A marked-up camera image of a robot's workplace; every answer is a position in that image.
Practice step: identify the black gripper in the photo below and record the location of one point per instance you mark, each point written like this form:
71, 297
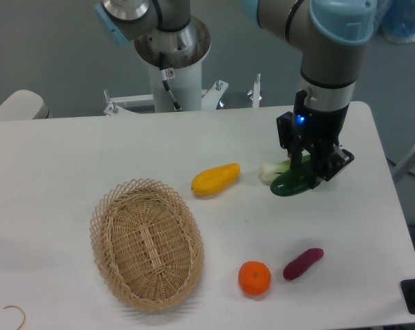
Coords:
316, 132

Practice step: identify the dark green cucumber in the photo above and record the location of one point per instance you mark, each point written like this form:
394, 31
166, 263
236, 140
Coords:
289, 182

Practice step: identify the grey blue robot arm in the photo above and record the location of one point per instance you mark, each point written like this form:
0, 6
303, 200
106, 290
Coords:
331, 35

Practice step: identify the woven wicker basket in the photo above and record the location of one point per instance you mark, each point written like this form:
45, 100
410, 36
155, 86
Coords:
147, 245

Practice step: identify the green bok choy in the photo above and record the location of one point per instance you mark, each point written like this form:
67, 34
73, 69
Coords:
269, 171

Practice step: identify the yellow mango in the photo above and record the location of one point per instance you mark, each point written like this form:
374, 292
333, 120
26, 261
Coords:
215, 180

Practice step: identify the purple sweet potato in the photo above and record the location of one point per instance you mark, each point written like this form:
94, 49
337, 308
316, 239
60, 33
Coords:
302, 263

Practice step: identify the orange tangerine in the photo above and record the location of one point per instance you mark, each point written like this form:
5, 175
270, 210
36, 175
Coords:
254, 278

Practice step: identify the blue plastic bags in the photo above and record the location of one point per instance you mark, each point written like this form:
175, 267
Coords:
398, 22

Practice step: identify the white chair back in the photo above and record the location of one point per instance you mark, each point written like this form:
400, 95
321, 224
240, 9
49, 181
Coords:
24, 105

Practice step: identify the tan rubber band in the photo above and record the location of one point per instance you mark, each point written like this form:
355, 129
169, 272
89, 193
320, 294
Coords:
22, 314

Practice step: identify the white frame at right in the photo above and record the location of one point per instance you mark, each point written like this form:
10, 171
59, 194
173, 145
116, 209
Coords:
404, 165

